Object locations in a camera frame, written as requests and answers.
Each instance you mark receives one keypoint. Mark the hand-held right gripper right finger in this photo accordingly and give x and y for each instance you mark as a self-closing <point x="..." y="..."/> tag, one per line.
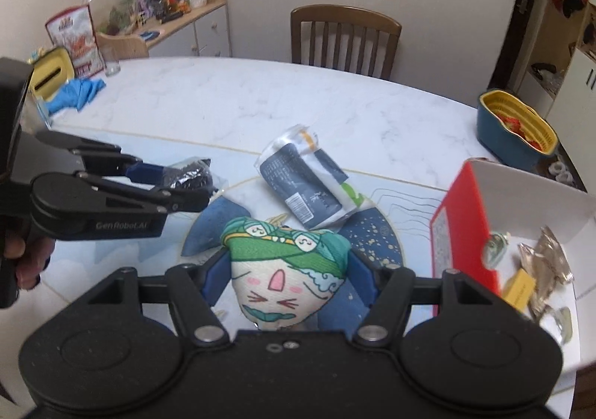
<point x="361" y="274"/>

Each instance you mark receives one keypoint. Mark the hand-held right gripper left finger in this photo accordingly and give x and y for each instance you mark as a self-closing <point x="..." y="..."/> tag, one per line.
<point x="216" y="277"/>

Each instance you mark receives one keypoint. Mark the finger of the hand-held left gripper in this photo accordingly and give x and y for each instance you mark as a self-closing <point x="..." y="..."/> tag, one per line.
<point x="144" y="173"/>
<point x="186" y="201"/>

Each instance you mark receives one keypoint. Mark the small black packet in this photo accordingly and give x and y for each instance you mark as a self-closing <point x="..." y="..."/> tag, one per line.
<point x="191" y="176"/>

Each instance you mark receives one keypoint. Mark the plush doll with green turban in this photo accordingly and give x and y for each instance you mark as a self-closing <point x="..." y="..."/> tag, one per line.
<point x="279" y="279"/>

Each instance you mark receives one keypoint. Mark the red cardboard box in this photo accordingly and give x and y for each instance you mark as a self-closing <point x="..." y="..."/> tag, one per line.
<point x="461" y="223"/>

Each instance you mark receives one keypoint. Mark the small yellow box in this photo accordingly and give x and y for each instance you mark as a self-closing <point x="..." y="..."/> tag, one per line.
<point x="519" y="289"/>

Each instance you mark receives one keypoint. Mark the gold foil wrapper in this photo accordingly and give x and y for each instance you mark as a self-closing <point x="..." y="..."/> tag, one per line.
<point x="547" y="253"/>

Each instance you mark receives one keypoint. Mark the pale beige tube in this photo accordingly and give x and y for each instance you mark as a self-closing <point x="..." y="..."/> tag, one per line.
<point x="561" y="326"/>

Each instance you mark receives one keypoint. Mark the person's left hand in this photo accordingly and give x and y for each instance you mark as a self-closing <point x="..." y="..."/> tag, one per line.
<point x="28" y="265"/>

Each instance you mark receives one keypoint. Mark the blue rubber gloves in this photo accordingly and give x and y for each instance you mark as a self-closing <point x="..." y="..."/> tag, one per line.
<point x="77" y="93"/>

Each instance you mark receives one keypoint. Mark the grey and white pouch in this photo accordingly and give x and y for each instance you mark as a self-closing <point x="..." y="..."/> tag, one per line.
<point x="302" y="176"/>

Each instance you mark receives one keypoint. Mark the clear drinking glass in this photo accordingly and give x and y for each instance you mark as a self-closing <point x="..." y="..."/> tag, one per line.
<point x="112" y="62"/>

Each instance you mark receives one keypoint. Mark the light wooden high chair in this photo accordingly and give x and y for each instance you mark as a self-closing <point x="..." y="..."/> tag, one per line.
<point x="125" y="46"/>

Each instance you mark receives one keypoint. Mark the yellow and grey tissue box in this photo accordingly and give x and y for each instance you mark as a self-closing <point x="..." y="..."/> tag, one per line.
<point x="51" y="69"/>

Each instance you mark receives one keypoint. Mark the red snack bag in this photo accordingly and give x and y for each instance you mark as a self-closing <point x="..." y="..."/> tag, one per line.
<point x="77" y="39"/>

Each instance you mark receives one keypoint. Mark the wooden sideboard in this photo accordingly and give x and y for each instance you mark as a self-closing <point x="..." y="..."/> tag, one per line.
<point x="209" y="27"/>

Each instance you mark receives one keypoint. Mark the dried flower bag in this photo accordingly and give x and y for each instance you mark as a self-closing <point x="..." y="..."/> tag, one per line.
<point x="122" y="13"/>

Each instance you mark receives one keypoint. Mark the yellow and blue basket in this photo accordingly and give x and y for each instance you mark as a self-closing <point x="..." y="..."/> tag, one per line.
<point x="493" y="134"/>

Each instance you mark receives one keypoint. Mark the red food pieces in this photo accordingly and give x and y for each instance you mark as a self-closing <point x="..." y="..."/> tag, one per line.
<point x="517" y="125"/>

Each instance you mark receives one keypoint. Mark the small white cup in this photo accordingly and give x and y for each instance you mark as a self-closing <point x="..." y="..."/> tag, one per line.
<point x="565" y="177"/>
<point x="557" y="166"/>

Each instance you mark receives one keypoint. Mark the dark wooden dining chair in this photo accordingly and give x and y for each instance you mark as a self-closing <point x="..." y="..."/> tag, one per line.
<point x="344" y="23"/>

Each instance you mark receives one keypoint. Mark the black bag on bench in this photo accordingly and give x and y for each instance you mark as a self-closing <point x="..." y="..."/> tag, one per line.
<point x="542" y="69"/>

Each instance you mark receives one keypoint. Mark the dark door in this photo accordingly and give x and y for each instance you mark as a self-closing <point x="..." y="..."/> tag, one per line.
<point x="526" y="4"/>

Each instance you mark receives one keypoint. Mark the white wall cabinet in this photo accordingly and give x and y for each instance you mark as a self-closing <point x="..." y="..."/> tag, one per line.
<point x="584" y="74"/>

